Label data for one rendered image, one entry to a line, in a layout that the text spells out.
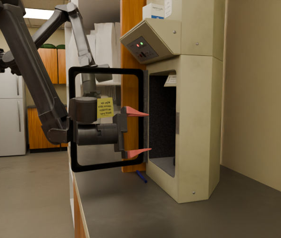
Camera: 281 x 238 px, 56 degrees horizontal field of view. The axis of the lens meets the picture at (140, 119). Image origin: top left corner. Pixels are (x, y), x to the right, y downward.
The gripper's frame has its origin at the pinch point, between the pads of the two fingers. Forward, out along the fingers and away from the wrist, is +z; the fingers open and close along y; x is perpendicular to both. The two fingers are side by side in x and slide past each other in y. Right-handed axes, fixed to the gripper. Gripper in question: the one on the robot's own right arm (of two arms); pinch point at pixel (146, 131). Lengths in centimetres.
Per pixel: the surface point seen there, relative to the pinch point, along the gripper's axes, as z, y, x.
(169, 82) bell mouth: 13.7, 18.1, 11.1
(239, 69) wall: 55, 28, 24
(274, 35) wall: 55, 35, 3
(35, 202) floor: -50, -53, 270
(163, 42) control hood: 6.2, 26.0, -3.3
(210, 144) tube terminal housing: 23.7, -4.7, 5.0
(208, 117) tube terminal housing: 22.0, 4.0, 2.1
